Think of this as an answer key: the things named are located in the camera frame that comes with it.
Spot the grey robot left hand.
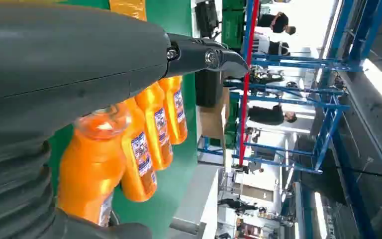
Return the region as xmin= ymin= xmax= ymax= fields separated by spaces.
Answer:
xmin=0 ymin=1 xmax=249 ymax=239

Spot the person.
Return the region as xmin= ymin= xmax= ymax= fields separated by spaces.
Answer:
xmin=257 ymin=11 xmax=297 ymax=36
xmin=217 ymin=198 xmax=260 ymax=214
xmin=253 ymin=33 xmax=291 ymax=57
xmin=247 ymin=104 xmax=298 ymax=126

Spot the green plastic crate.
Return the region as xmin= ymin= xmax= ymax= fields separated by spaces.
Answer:
xmin=221 ymin=0 xmax=246 ymax=50
xmin=224 ymin=98 xmax=242 ymax=149

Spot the red pole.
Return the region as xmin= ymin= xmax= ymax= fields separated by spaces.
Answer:
xmin=238 ymin=0 xmax=260 ymax=167

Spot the blue metal rack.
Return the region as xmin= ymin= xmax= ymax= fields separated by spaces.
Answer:
xmin=197 ymin=0 xmax=382 ymax=175

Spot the brown cardboard box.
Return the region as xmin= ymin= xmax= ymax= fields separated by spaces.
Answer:
xmin=198 ymin=87 xmax=230 ymax=166

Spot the orange drink bottle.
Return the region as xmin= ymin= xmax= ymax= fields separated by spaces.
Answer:
xmin=57 ymin=102 xmax=133 ymax=228
xmin=135 ymin=82 xmax=174 ymax=171
xmin=121 ymin=97 xmax=159 ymax=203
xmin=158 ymin=76 xmax=189 ymax=146

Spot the white table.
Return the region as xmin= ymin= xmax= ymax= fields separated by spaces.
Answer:
xmin=168 ymin=164 xmax=220 ymax=239

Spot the green table mat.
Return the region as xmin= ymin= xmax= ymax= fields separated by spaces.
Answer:
xmin=47 ymin=0 xmax=198 ymax=239

